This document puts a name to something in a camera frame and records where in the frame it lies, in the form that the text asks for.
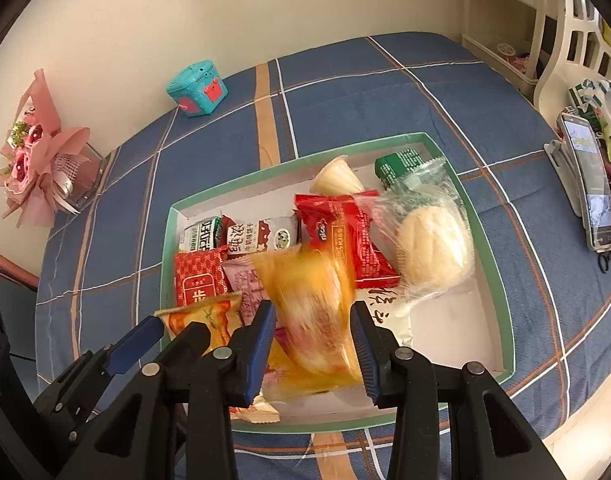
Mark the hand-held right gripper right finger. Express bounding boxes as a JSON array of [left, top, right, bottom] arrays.
[[350, 301, 566, 480]]

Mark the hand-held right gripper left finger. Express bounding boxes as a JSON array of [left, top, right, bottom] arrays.
[[68, 300, 277, 480]]

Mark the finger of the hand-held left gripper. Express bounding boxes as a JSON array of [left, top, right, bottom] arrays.
[[32, 316, 165, 441]]

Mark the pale green calligraphy packet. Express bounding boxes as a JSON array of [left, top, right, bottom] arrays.
[[358, 282, 413, 348]]

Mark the beige roll cake packet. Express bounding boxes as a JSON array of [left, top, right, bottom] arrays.
[[154, 291, 281, 425]]

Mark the yellow cake snack packet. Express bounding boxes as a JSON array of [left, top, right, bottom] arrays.
[[250, 247, 363, 391]]

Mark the pink snack packet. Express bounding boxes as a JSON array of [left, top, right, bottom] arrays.
[[221, 252, 276, 331]]

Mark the teal rimmed cardboard tray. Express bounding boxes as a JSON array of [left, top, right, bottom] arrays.
[[158, 132, 515, 433]]

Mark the long red patterned packet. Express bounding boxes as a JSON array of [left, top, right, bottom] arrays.
[[172, 246, 231, 311]]

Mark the clear green round cookie packet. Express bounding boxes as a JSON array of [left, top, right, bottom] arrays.
[[220, 214, 300, 261]]

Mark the clear white bun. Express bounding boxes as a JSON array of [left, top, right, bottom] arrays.
[[353, 157, 479, 311]]

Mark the red square snack packet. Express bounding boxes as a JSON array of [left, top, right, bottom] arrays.
[[292, 191, 402, 290]]

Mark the yellow jelly cup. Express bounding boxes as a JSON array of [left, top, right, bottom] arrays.
[[310, 156, 366, 196]]

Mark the dark green snack packet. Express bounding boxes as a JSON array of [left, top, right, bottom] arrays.
[[374, 148, 436, 191]]

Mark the clear glass vase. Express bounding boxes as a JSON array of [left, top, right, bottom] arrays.
[[60, 142, 111, 216]]

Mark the pink wrapped flower bouquet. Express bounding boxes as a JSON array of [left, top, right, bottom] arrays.
[[0, 69, 91, 233]]

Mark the teal cube toy box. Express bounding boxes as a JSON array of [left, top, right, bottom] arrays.
[[166, 59, 228, 118]]

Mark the grey phone stand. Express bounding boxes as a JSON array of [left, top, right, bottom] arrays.
[[544, 140, 583, 218]]

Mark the smartphone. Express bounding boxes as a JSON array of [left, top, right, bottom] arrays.
[[558, 112, 611, 252]]

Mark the green and white bag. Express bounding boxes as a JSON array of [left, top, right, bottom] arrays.
[[568, 80, 611, 126]]

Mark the pink bed frame edge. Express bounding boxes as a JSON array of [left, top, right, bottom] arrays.
[[0, 245, 40, 291]]

